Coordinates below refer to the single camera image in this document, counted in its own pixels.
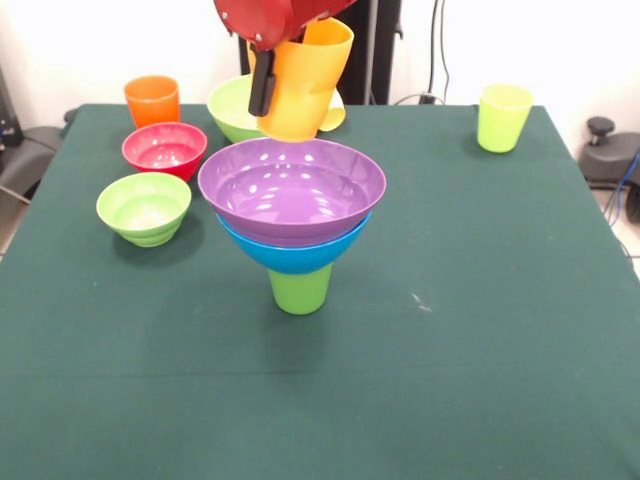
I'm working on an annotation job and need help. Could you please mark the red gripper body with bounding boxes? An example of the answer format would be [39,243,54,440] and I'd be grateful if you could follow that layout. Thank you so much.
[213,0,359,54]

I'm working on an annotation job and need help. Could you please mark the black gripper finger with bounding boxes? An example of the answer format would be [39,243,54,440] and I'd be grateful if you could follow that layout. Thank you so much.
[247,47,279,118]

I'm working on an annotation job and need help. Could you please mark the orange cup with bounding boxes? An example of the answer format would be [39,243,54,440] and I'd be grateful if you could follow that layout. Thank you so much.
[248,17,356,144]

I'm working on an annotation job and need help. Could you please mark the purple bowl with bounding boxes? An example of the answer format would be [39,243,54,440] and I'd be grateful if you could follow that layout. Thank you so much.
[197,136,388,241]

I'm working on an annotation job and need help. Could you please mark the blue bowl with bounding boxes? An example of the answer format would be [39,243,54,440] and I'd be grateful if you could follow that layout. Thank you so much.
[215,212,374,276]

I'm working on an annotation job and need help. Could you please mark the green cup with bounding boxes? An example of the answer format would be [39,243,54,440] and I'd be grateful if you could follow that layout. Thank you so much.
[268,263,334,316]

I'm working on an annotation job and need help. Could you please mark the large green bowl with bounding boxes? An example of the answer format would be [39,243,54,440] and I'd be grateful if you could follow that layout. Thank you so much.
[206,74,267,145]

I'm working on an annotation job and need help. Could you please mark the red-orange cup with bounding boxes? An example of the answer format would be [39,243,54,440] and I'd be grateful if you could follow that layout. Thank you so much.
[123,74,181,130]

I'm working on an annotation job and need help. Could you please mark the pink bowl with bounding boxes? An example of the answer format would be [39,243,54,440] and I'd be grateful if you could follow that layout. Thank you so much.
[121,122,209,182]

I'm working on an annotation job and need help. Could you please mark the small green bowl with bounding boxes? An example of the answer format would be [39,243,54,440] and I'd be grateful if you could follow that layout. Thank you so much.
[95,172,193,248]

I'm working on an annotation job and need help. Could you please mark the lime yellow cup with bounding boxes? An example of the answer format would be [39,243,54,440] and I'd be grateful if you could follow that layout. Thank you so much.
[477,83,535,154]

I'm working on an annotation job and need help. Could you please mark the grey caster base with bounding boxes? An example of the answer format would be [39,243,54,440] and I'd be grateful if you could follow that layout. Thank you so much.
[0,125,65,201]

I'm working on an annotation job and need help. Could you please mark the dark green table cloth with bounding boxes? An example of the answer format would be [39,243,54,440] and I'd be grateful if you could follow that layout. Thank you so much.
[0,103,640,480]

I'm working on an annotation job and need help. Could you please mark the black caster base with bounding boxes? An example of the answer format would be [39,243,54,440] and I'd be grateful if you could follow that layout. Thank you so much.
[578,116,640,190]

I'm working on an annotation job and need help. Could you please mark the black wall cable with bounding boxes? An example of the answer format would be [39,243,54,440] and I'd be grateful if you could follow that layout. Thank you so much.
[394,0,452,106]

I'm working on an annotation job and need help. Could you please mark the blue cable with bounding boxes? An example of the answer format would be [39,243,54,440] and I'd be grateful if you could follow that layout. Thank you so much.
[605,149,640,227]

